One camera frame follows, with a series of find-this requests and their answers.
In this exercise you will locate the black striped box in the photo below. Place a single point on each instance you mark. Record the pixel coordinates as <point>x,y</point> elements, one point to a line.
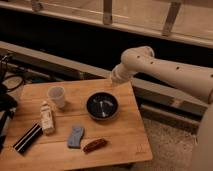
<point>24,143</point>

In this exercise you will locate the blue sponge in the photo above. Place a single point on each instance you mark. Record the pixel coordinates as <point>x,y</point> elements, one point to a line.
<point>74,139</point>

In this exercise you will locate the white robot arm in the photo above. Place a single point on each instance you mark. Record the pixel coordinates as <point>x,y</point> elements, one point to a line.
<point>194,80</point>

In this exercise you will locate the dark ceramic bowl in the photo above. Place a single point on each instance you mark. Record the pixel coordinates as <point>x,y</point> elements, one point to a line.
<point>102,106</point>

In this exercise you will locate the small white bottle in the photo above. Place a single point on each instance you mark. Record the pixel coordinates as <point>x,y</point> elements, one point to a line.
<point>47,122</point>

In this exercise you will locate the wooden table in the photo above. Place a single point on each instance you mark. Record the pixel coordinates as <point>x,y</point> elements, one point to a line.
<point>125,133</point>

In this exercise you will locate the black equipment at left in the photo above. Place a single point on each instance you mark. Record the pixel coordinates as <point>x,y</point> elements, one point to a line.
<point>7,103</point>

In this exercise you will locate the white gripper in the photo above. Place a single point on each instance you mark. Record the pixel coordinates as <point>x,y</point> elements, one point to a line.
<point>120,74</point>

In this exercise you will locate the brown snack bar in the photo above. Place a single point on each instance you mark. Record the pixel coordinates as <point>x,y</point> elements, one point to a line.
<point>94,145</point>

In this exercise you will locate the translucent plastic cup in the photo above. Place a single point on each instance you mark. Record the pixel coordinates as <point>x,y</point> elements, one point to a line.
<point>57,95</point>

